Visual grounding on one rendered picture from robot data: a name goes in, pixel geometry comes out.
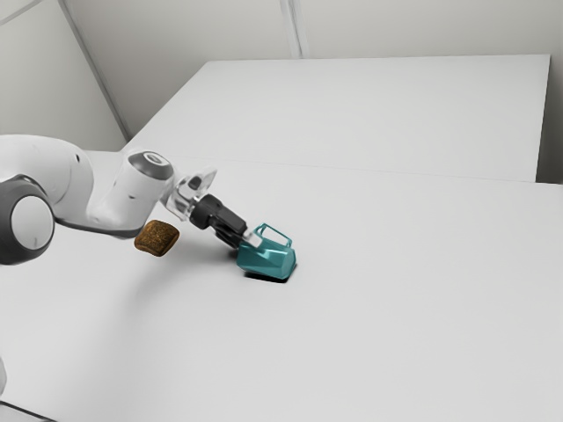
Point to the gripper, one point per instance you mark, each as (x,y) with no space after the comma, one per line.
(219,216)

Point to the teal faceted mug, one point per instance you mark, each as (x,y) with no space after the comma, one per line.
(266,258)

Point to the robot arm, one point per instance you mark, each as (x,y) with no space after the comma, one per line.
(66,184)

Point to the brown square cushion-shaped block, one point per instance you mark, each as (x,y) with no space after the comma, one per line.
(157,237)

